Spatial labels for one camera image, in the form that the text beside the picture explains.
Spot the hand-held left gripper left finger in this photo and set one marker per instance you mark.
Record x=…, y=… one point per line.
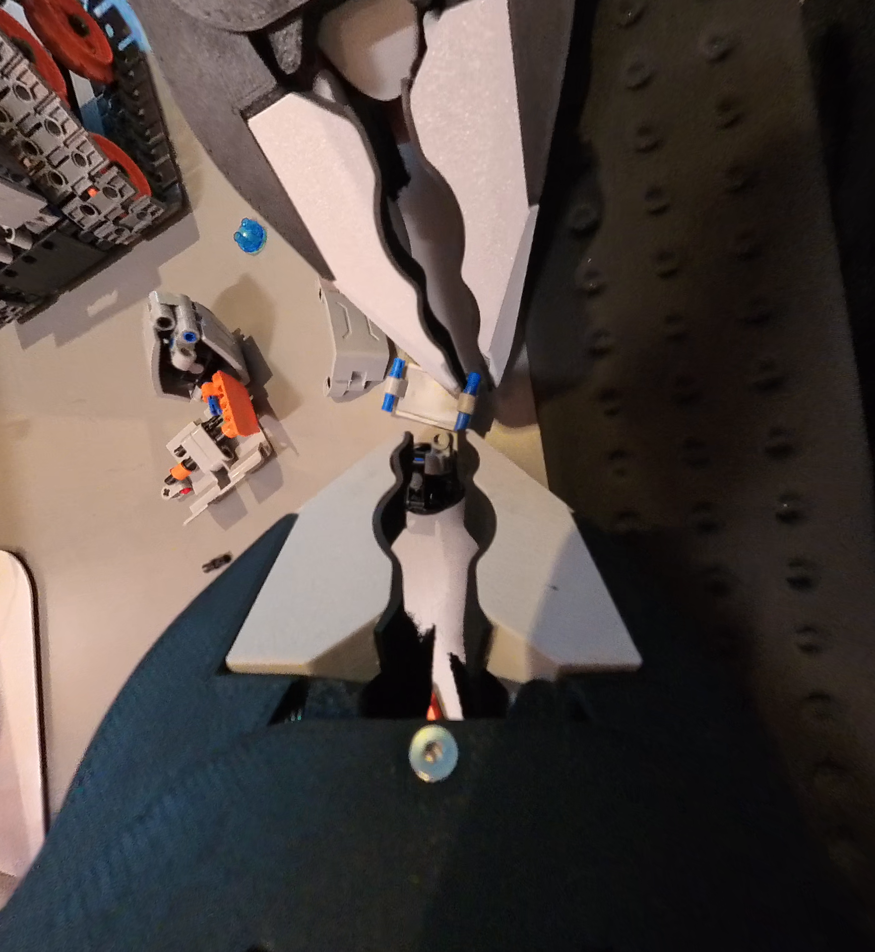
x=311, y=595

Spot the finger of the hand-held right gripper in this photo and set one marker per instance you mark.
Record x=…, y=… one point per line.
x=318, y=186
x=475, y=111

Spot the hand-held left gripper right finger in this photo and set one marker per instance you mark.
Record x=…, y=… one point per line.
x=549, y=595

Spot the grey curved brick panel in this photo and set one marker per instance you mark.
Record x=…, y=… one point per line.
x=352, y=335

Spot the black toy wheel hub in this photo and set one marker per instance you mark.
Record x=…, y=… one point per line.
x=426, y=480

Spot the blue connector pin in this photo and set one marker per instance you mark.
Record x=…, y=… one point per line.
x=467, y=401

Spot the clear blue round stud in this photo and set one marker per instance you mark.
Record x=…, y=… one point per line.
x=250, y=236

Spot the black connector pin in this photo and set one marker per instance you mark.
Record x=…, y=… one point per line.
x=216, y=564

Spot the grey dome brick assembly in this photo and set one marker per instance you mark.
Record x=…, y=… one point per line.
x=214, y=327

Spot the grey orange axle assembly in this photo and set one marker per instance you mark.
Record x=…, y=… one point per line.
x=207, y=446

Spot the tracked toy brick robot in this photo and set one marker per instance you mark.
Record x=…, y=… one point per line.
x=36, y=149

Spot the black dimpled mat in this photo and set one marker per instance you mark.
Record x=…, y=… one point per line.
x=705, y=372

